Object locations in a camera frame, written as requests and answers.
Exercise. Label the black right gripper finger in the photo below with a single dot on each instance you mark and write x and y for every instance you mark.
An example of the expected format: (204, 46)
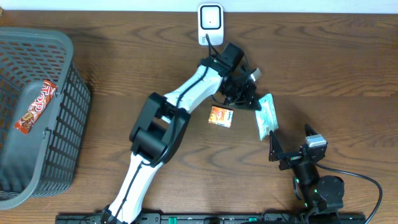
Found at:
(275, 152)
(309, 131)

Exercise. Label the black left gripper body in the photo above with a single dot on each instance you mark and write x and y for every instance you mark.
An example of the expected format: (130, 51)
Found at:
(237, 83)

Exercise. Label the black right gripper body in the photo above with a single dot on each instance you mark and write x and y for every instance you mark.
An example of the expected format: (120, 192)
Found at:
(290, 160)

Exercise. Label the mint green wipes packet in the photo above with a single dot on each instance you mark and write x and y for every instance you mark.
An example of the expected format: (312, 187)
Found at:
(266, 117)

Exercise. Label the white tissue pack orange print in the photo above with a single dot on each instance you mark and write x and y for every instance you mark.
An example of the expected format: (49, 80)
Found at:
(221, 116)

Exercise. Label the orange chocolate bar wrapper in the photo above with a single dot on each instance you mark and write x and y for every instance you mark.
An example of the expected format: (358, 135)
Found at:
(37, 107)

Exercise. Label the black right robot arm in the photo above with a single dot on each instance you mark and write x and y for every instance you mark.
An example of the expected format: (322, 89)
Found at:
(321, 195)

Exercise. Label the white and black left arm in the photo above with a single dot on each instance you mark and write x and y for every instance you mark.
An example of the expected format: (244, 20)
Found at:
(163, 120)

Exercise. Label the white barcode scanner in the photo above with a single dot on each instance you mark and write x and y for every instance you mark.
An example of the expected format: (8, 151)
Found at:
(211, 23)

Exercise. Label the dark grey plastic basket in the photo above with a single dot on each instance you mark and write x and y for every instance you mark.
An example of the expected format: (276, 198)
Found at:
(42, 162)

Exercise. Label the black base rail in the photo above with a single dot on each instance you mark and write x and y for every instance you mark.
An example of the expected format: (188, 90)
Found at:
(273, 217)

